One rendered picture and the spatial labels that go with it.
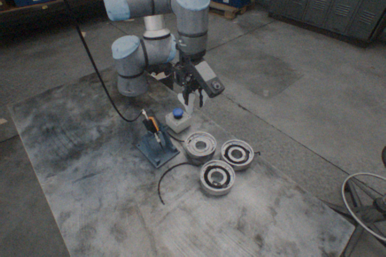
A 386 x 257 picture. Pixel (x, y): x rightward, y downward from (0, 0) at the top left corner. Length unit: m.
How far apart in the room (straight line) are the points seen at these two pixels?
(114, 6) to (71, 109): 0.60
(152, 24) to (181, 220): 0.72
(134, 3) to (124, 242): 0.59
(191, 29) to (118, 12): 0.18
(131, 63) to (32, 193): 1.27
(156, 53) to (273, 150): 1.28
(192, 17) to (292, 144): 1.63
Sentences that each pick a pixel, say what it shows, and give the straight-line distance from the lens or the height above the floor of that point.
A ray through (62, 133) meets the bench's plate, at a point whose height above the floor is 0.80.
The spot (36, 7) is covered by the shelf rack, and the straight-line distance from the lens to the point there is 3.84.
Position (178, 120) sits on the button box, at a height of 0.84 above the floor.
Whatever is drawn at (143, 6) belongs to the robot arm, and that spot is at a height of 1.26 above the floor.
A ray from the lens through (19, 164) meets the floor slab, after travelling 2.17.
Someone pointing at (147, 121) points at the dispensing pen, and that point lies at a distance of 0.71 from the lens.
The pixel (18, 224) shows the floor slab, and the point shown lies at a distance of 1.87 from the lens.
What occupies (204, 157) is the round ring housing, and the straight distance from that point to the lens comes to 0.75.
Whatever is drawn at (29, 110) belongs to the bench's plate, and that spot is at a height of 0.80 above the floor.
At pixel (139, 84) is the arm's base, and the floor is 0.85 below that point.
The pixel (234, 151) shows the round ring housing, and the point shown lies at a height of 0.82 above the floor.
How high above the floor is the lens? 1.44
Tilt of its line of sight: 43 degrees down
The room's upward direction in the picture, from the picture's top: straight up
